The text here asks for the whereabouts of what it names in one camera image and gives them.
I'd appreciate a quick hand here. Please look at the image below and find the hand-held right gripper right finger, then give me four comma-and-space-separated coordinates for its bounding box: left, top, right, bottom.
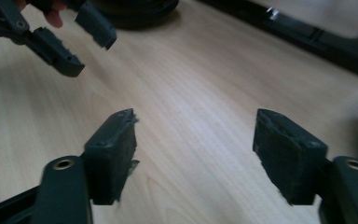
252, 107, 329, 207

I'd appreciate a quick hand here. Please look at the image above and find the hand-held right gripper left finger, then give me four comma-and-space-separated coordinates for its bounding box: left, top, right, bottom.
82, 107, 141, 207

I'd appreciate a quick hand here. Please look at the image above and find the black leather shoe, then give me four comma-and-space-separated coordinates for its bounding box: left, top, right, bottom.
94, 0, 180, 31

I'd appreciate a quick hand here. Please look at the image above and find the red and black shoe rack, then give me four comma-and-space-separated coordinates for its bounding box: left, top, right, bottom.
199, 0, 358, 80

